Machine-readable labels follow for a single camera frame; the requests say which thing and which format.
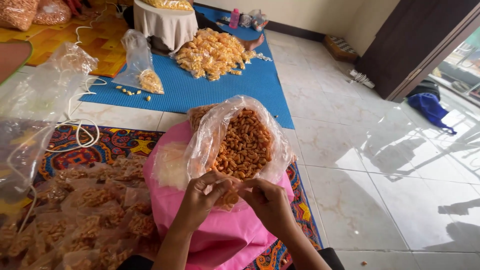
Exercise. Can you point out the person's right hand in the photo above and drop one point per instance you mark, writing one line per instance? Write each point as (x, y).
(272, 210)

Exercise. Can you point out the person's left hand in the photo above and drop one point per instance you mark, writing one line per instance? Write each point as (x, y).
(197, 204)

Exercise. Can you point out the small clear macaroni snack packet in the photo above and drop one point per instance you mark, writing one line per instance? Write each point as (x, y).
(229, 198)

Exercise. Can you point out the stack of empty small bags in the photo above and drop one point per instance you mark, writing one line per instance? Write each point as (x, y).
(168, 167)

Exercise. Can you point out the large clear bag orange macaroni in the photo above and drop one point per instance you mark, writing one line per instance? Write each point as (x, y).
(243, 144)

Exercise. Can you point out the colourful patterned mat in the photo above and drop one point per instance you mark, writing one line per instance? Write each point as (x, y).
(112, 144)

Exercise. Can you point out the pile of orange snack packets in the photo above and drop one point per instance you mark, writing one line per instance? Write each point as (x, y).
(86, 217)

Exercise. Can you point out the blue textured floor mat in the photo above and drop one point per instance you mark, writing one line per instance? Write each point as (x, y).
(210, 93)

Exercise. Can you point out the loose yellow snack pieces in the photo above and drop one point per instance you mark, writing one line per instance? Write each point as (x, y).
(129, 92)

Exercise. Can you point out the clear bag with yellow snacks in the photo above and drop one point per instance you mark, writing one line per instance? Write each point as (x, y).
(144, 71)

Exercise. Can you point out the pile of yellow snack packets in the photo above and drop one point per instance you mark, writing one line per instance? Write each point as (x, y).
(212, 52)

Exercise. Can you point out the round table with beige cloth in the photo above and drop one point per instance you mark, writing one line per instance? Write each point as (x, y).
(165, 24)

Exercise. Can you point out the blue cloth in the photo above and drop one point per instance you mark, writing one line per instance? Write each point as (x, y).
(429, 108)

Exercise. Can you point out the large empty clear plastic bag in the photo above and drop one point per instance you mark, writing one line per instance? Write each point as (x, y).
(33, 112)

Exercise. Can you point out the pink bottle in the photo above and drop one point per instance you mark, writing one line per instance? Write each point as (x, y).
(234, 18)

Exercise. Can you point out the heap of plastic bags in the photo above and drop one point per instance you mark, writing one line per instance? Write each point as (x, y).
(255, 20)

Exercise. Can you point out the black bag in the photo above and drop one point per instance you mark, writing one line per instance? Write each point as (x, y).
(425, 88)

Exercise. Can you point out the yellow wood pattern mat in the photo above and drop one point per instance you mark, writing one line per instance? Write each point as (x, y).
(90, 39)

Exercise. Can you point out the yellow snack bag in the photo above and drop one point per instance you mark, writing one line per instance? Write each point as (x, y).
(170, 3)

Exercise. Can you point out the dark brown door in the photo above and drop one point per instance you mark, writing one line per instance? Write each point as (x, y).
(405, 41)

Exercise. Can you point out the red tray with green rim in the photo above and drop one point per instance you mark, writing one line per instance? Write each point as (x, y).
(13, 60)

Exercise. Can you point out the big sack of orange snacks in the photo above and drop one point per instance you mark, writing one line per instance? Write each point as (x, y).
(52, 11)
(17, 13)

